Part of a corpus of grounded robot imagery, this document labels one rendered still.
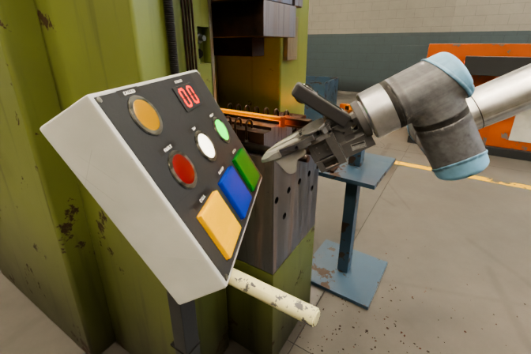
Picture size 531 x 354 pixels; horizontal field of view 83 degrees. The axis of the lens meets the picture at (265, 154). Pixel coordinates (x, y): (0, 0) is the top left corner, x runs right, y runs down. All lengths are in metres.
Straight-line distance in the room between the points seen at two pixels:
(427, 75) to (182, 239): 0.44
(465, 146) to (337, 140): 0.21
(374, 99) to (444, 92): 0.11
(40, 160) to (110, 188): 0.80
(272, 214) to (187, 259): 0.63
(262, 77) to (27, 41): 0.81
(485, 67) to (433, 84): 3.61
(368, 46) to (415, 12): 1.23
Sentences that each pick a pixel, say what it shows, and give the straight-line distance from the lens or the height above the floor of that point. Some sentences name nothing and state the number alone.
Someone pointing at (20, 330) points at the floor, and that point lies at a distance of 1.97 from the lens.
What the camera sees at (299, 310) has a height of 0.64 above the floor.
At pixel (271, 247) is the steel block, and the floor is 0.59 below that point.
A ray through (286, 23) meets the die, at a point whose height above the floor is 1.31.
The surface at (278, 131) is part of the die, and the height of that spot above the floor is 0.96.
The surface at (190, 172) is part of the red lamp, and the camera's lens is 0.43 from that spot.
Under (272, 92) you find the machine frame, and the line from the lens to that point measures 1.33.
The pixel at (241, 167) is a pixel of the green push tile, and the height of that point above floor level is 1.03.
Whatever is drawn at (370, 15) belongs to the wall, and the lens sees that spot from 8.68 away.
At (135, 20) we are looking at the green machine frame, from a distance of 0.79.
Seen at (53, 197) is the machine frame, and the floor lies 0.77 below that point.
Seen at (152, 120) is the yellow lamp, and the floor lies 1.16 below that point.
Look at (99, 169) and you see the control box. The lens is 0.39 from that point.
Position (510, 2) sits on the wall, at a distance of 8.42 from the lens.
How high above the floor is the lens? 1.25
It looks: 20 degrees down
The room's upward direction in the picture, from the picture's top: straight up
